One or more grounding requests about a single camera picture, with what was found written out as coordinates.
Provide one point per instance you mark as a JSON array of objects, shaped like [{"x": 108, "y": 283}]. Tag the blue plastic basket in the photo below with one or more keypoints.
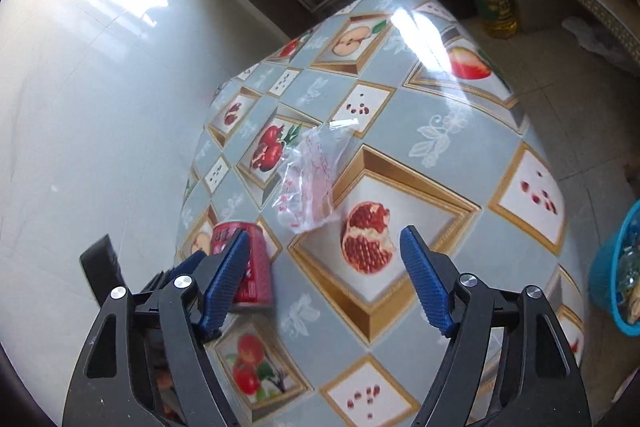
[{"x": 605, "y": 277}]

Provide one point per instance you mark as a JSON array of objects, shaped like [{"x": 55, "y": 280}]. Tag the white crumpled plastic bag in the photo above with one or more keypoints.
[{"x": 600, "y": 44}]

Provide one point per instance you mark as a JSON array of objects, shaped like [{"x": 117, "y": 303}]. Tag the red drink can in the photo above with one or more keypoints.
[{"x": 257, "y": 267}]

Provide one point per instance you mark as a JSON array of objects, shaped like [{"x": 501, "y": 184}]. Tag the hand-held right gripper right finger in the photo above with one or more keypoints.
[{"x": 425, "y": 277}]

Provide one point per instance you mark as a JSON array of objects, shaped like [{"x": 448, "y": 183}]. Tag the clear zip plastic bag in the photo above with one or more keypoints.
[{"x": 310, "y": 187}]

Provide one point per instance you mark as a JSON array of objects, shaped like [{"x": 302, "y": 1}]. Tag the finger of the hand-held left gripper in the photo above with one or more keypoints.
[{"x": 192, "y": 264}]

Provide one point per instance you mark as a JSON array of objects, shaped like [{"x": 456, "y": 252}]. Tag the fruit print tablecloth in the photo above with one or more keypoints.
[{"x": 440, "y": 157}]

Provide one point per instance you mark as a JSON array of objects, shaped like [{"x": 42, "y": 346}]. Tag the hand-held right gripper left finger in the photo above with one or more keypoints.
[{"x": 225, "y": 277}]

